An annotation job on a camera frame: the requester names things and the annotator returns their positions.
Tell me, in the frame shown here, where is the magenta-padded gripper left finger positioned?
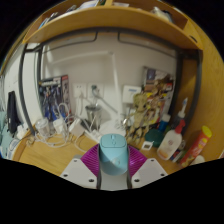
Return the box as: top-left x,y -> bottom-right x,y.
59,143 -> 102,190

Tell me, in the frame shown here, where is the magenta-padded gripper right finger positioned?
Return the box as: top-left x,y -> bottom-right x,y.
126,145 -> 168,190

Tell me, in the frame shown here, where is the light teal computer mouse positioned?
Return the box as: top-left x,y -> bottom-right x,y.
99,133 -> 130,176

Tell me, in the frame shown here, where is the grey rectangular mouse pad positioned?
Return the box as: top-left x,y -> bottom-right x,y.
99,171 -> 132,192

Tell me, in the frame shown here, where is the small white desk clock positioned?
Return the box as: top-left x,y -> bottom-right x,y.
141,140 -> 155,152

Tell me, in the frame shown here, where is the dark green round container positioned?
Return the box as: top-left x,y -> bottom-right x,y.
144,128 -> 165,148

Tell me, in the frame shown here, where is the white red-pump lotion bottle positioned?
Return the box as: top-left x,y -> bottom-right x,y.
156,119 -> 187,161

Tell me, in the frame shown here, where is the white power strip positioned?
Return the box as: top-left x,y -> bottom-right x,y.
84,128 -> 103,143

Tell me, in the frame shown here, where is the large white charger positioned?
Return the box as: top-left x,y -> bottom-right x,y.
68,119 -> 86,137

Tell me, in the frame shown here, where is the small blue white-capped bottle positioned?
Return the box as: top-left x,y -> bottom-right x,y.
157,113 -> 172,133

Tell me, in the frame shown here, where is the orange-red chips can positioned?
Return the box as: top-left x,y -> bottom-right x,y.
179,125 -> 213,168

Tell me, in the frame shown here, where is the clear plastic cup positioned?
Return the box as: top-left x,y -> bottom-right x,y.
35,117 -> 51,138

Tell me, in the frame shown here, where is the metal cup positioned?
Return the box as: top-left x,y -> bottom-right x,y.
85,104 -> 103,131

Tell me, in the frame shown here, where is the brown tree-figure toy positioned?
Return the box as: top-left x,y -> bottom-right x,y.
124,91 -> 162,146

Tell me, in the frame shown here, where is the teal bedding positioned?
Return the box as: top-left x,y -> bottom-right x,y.
0,109 -> 21,158

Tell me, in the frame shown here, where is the blue model kit box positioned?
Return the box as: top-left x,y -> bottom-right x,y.
37,74 -> 71,121

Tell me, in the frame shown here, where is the black bag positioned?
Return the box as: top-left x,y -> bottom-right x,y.
6,90 -> 23,136

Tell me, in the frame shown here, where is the white desk lamp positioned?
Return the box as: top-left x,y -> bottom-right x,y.
49,49 -> 128,136

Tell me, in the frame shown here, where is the colourful printed poster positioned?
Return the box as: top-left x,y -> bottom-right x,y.
143,66 -> 175,93

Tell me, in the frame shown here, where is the wooden shelf unit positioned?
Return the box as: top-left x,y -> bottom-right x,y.
21,0 -> 204,52

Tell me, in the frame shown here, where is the white charging cable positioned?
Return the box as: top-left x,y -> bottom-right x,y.
28,103 -> 98,153

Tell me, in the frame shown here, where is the white wall-mounted box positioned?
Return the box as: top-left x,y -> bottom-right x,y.
122,85 -> 143,104

